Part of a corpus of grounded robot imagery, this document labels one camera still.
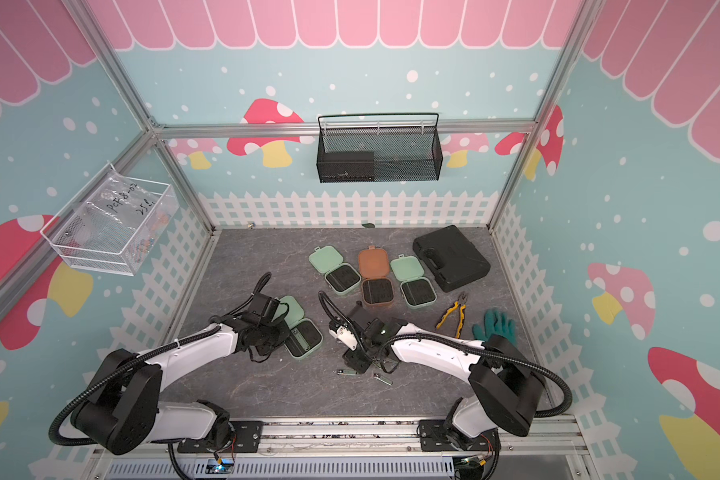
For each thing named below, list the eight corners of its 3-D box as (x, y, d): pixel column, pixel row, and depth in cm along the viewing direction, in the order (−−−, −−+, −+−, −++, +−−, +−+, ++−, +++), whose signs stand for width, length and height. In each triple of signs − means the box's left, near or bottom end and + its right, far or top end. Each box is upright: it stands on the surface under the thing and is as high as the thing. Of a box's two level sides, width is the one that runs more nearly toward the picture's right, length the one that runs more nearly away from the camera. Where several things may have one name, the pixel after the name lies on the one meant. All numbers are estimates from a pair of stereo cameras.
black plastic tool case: (442, 295, 103) (446, 284, 98) (410, 249, 116) (412, 237, 111) (488, 276, 108) (494, 265, 103) (453, 234, 121) (456, 222, 116)
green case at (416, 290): (405, 311, 99) (406, 308, 98) (388, 261, 113) (388, 257, 111) (442, 303, 101) (443, 300, 100) (420, 254, 115) (421, 251, 113)
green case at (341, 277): (337, 299, 102) (336, 296, 100) (304, 257, 114) (303, 253, 112) (368, 281, 107) (367, 277, 105) (333, 242, 119) (333, 238, 117)
